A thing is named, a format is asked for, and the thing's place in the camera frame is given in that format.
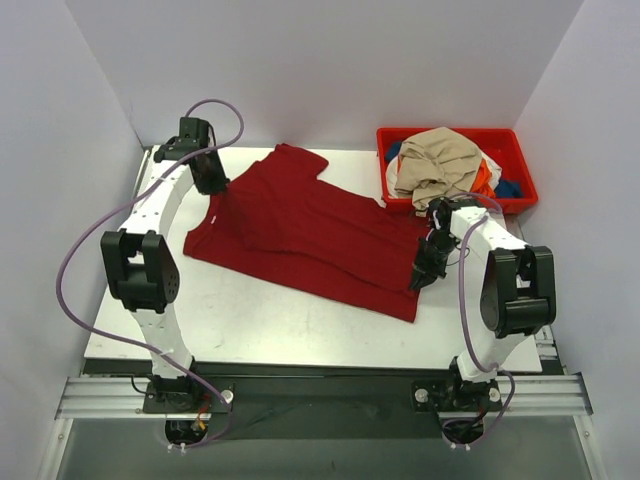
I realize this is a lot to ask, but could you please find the red t-shirt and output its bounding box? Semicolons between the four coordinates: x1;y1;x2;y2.
183;144;426;322

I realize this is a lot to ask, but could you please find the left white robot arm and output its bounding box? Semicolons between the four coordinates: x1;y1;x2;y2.
100;146;229;412

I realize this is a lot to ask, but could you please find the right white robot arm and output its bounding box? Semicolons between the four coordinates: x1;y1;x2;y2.
409;194;556;408

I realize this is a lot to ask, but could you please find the orange t-shirt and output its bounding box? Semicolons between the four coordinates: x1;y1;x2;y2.
471;160;496;199

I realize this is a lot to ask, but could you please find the beige t-shirt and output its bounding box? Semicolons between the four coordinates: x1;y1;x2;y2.
394;127;483;211

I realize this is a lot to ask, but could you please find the blue t-shirt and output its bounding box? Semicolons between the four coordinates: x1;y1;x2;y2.
383;142;524;199

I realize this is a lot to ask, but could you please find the red plastic bin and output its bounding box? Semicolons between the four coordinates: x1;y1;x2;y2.
376;127;538;215

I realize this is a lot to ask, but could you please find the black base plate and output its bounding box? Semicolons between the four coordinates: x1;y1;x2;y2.
142;373;502;445

